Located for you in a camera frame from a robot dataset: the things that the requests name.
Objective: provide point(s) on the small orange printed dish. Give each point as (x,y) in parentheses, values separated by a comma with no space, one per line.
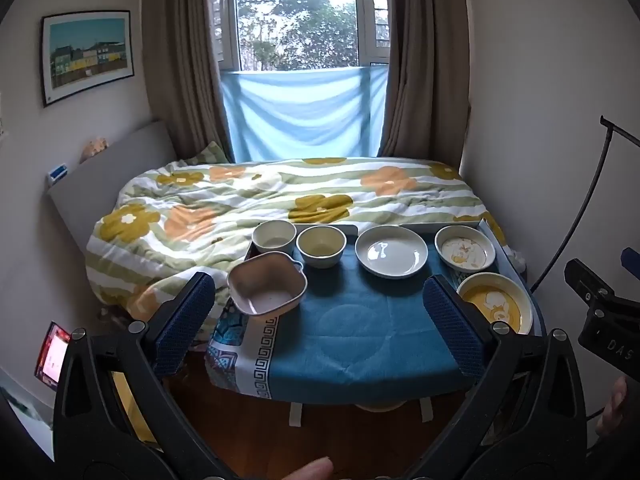
(465,252)

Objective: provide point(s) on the person's left hand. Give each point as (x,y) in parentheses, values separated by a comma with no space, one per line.
(310,469)

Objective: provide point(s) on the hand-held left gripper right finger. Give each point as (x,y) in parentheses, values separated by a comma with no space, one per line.
(452,330)

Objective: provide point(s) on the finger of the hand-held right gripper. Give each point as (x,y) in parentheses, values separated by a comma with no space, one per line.
(587,282)
(631,260)

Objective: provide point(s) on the small white bowl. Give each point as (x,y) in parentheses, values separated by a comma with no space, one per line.
(274,237)

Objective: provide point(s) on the brown curtain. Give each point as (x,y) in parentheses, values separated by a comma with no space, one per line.
(180,50)
(430,60)

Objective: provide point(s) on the grey headboard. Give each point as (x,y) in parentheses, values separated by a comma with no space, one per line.
(110,180)

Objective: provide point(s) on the white plate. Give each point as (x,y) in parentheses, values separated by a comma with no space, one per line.
(392,251)

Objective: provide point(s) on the green striped pillow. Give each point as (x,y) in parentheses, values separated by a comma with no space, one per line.
(210,152)

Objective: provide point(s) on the small blue white box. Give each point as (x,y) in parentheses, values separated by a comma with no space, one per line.
(57,172)

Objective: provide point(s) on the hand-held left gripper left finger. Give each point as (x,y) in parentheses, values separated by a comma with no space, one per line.
(182,327)

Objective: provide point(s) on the light blue window cloth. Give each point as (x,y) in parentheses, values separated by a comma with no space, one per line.
(300,115)

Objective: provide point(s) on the pink bowl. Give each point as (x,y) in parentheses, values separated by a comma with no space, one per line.
(267,290)

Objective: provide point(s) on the blue tablecloth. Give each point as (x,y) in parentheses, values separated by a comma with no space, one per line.
(360,330)

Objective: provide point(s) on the yellow printed plate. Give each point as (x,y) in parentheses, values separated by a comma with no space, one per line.
(500,305)

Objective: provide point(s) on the small plush toy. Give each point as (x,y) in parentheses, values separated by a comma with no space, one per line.
(95,148)

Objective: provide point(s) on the red phone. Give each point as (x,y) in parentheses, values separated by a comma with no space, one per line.
(52,357)

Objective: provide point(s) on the window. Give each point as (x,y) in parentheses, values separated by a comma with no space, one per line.
(300,10)

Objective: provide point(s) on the person's right hand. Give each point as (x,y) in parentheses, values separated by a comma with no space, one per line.
(612,405)

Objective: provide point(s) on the framed wall picture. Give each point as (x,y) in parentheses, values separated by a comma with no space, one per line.
(87,55)

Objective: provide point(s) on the floral blanket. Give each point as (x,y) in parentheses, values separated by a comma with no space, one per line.
(225,200)

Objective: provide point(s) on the cream bowl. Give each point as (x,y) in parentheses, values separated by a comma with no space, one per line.
(321,246)

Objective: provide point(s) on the white tape strip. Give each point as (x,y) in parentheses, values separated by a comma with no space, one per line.
(295,414)
(425,409)

